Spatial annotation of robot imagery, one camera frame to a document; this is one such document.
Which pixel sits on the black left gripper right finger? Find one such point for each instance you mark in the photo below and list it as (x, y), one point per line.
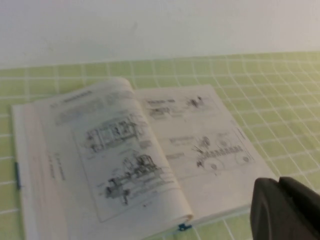
(305, 197)

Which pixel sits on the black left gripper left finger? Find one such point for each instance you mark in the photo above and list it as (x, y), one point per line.
(270, 215)

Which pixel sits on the book with technical drawings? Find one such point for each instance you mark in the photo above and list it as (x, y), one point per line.
(212, 120)

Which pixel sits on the green checked tablecloth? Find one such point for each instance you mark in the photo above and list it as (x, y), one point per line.
(275, 100)

